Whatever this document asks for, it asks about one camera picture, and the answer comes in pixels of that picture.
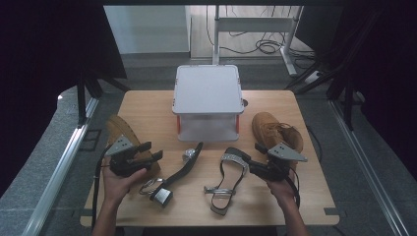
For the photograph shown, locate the right hand-held gripper cable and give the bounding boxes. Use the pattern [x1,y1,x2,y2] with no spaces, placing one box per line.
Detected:
[288,166,302,209]

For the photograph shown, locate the black floor cables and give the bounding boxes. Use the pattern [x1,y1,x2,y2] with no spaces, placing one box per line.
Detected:
[206,5,317,62]

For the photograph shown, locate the white shoe rack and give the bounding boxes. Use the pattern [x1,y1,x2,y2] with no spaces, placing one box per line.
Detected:
[171,64,246,143]

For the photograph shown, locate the person's left hand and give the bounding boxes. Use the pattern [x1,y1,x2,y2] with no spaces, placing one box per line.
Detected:
[101,162,149,207]

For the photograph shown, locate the left hand-held gripper cable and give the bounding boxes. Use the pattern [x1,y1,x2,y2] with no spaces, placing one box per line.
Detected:
[90,145,115,231]

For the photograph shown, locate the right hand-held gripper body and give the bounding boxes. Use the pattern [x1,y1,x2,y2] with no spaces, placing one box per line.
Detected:
[261,142,309,182]

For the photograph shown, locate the aluminium rail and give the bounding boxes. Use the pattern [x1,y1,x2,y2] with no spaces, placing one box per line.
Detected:
[21,97,100,236]
[328,98,411,236]

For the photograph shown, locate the person's right hand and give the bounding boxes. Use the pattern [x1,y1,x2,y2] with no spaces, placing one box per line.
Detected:
[265,169,299,210]

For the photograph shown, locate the black heeled sandal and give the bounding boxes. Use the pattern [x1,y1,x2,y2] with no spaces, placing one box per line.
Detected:
[139,141,205,208]
[203,146,253,217]

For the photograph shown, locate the white metal desk frame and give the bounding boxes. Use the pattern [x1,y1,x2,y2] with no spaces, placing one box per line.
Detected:
[211,4,305,78]

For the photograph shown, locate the white power strip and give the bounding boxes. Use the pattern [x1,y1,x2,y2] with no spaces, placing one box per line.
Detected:
[304,70,322,86]

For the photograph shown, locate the tan suede boot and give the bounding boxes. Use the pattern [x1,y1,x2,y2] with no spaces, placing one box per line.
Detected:
[105,114,162,181]
[251,111,305,172]

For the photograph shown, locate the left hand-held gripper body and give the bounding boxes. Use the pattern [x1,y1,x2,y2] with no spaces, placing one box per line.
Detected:
[104,135,152,178]

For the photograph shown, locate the hand-held gripper cable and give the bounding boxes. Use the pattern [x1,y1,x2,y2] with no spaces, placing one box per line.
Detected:
[288,166,302,209]
[90,145,115,231]

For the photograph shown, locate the white cabinet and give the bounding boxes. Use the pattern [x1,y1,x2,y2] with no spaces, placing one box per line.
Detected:
[103,4,192,55]

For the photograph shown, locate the dark curtain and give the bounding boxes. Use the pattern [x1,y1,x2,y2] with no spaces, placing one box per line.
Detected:
[0,0,128,199]
[328,0,417,182]

